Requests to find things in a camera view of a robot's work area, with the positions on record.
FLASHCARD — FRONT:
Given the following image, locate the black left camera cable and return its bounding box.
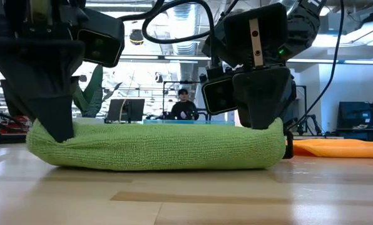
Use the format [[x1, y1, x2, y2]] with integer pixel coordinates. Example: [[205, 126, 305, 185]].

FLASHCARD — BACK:
[[119, 0, 165, 23]]

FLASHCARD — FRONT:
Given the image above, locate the black ceiling-hung device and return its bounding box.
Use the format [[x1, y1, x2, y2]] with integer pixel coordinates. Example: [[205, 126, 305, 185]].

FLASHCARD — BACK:
[[129, 28, 145, 46]]

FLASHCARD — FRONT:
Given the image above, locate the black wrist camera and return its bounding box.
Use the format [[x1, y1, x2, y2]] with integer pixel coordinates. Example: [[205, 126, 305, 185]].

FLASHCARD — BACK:
[[201, 74, 239, 116], [76, 7, 126, 69]]

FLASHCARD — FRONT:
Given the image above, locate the silver spiral ventilation duct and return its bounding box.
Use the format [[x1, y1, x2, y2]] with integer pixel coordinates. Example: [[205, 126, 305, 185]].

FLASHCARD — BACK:
[[166, 0, 206, 94]]

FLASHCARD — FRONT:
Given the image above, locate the teal translucent plastic basket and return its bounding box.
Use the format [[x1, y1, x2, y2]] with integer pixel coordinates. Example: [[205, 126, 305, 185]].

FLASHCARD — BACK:
[[142, 119, 236, 126]]

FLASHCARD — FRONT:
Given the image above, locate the person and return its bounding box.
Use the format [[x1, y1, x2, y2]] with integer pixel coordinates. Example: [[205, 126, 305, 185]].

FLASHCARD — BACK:
[[170, 88, 200, 121]]

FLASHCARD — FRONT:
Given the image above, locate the black rectangular frame stand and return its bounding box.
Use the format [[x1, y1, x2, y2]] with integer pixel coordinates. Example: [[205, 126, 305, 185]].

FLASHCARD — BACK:
[[162, 80, 206, 121]]

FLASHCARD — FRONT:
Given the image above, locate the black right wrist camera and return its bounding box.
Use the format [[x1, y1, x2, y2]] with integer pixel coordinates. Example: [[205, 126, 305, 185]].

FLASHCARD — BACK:
[[201, 74, 239, 116]]

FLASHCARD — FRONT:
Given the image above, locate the dark background monitor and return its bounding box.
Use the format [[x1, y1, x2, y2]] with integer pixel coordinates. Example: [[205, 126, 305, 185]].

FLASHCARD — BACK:
[[106, 98, 146, 123]]

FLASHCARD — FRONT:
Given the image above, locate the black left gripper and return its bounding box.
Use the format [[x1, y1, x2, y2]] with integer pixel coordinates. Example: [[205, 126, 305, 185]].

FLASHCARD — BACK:
[[0, 0, 90, 144]]

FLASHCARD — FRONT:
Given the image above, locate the black camera cable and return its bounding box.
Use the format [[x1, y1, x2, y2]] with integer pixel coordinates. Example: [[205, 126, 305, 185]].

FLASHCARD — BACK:
[[141, 0, 217, 68], [119, 0, 165, 23]]

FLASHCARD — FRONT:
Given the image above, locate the long ceiling light strip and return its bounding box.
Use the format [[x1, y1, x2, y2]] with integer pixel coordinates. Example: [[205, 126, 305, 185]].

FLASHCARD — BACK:
[[119, 54, 373, 65]]

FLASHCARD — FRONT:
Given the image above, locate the black aluminium table frame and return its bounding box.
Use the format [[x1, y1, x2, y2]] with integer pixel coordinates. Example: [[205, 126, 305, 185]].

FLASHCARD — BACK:
[[0, 133, 28, 145]]

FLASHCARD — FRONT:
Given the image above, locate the black right camera cable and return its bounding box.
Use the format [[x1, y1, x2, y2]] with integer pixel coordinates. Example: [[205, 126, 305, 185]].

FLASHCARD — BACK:
[[141, 0, 217, 68]]

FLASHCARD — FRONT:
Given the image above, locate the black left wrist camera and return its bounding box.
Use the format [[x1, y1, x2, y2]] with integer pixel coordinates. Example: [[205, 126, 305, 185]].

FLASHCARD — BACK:
[[76, 7, 126, 69]]

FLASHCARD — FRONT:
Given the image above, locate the dark background workstation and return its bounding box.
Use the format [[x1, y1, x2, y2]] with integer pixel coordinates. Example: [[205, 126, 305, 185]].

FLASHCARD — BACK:
[[336, 101, 373, 141]]

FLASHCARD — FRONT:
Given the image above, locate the green microfiber towel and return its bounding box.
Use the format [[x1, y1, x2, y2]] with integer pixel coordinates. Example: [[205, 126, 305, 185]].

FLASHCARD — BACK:
[[26, 117, 287, 172]]

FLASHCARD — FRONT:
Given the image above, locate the red and black equipment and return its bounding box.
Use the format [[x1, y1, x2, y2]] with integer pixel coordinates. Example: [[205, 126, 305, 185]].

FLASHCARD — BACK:
[[0, 109, 29, 134]]

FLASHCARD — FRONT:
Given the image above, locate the artificial plant in white pot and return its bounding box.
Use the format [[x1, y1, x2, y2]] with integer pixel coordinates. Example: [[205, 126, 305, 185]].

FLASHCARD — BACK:
[[70, 64, 123, 123]]

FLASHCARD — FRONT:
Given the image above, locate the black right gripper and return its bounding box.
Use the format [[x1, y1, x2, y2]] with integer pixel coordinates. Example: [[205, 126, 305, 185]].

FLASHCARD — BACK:
[[202, 2, 292, 131]]

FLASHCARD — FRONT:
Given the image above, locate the orange microfiber towel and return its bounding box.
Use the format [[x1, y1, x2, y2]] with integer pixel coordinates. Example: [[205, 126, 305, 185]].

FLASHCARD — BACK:
[[291, 138, 373, 159]]

